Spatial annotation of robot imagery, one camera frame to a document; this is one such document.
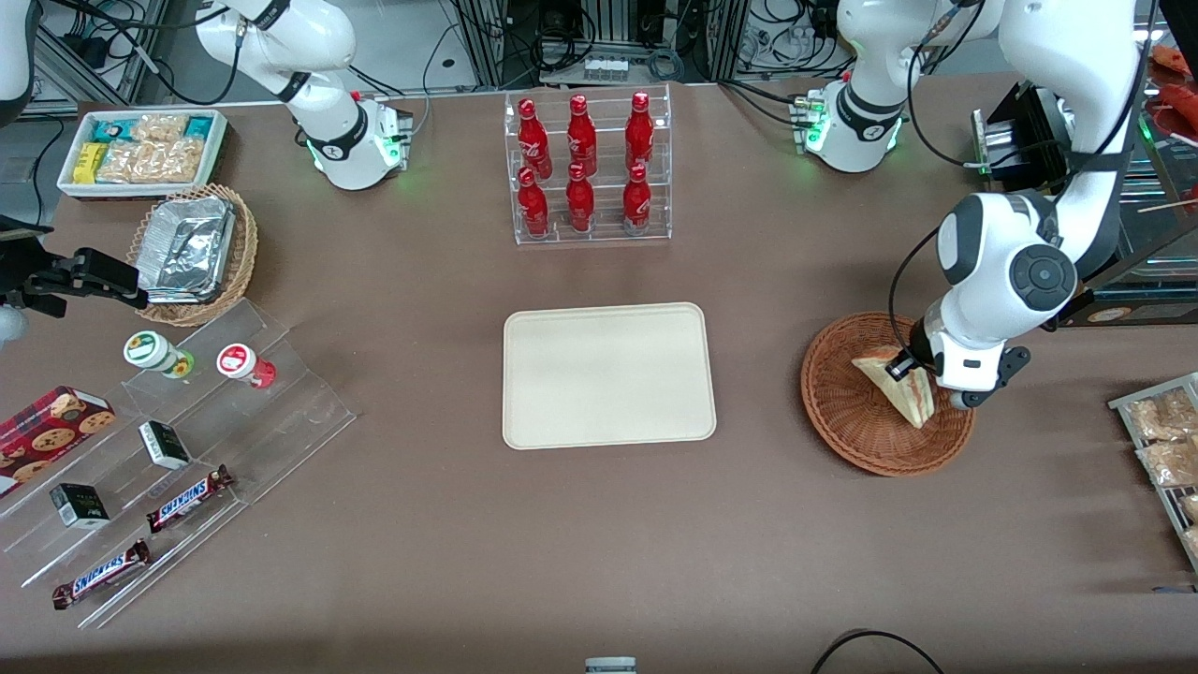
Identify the yellow snack pack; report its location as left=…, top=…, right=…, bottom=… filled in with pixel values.
left=72, top=141, right=110, bottom=186

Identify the green lid cup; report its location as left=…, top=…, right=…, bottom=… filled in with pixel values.
left=123, top=330, right=197, bottom=380

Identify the brown round wicker basket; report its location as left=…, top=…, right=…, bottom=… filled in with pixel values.
left=800, top=312, right=977, bottom=478

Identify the clear acrylic bottle rack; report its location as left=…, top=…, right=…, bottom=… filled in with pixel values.
left=504, top=83, right=673, bottom=246

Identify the clear cracker bag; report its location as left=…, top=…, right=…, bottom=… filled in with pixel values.
left=130, top=113, right=190, bottom=147
left=96, top=138, right=205, bottom=185

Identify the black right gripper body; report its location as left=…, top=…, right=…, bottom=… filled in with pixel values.
left=0, top=240, right=38, bottom=315

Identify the red cola bottle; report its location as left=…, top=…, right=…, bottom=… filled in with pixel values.
left=566, top=94, right=599, bottom=175
left=564, top=163, right=597, bottom=234
left=517, top=167, right=551, bottom=239
left=621, top=164, right=653, bottom=236
left=517, top=98, right=554, bottom=181
left=624, top=91, right=656, bottom=173

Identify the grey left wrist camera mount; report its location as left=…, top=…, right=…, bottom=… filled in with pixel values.
left=949, top=344, right=1033, bottom=411

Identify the metal wire rack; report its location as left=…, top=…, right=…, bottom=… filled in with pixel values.
left=1107, top=372, right=1198, bottom=575

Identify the aluminium frame rack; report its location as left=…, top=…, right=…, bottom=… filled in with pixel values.
left=449, top=0, right=754, bottom=91

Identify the light wicker basket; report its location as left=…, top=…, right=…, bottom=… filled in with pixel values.
left=126, top=183, right=260, bottom=329

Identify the red lid cup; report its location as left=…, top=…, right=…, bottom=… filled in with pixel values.
left=215, top=343, right=278, bottom=390

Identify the black hot display case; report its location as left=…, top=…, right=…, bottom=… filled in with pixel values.
left=969, top=0, right=1198, bottom=329

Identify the black looped cable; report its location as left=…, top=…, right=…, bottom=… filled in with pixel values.
left=809, top=629, right=948, bottom=674

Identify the aluminium foil tray stack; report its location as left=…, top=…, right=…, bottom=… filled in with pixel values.
left=137, top=196, right=238, bottom=306

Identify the cream plastic tray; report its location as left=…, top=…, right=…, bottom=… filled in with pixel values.
left=503, top=301, right=718, bottom=451

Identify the triangular sandwich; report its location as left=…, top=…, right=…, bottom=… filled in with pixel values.
left=850, top=344, right=939, bottom=431

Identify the small black box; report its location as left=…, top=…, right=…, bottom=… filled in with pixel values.
left=48, top=482, right=112, bottom=532
left=138, top=420, right=193, bottom=472

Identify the snickers bar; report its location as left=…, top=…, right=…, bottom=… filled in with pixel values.
left=144, top=464, right=236, bottom=535
left=51, top=538, right=153, bottom=612

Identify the clear acrylic step display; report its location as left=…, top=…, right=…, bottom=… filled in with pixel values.
left=0, top=298, right=359, bottom=631

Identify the red cookie box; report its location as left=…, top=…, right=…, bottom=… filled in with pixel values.
left=0, top=385, right=118, bottom=499

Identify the clear nut snack bag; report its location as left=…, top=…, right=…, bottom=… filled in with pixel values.
left=1125, top=388, right=1198, bottom=442
left=1136, top=439, right=1198, bottom=489

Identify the white rectangular snack bin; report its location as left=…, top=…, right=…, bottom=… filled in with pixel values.
left=57, top=109, right=229, bottom=201

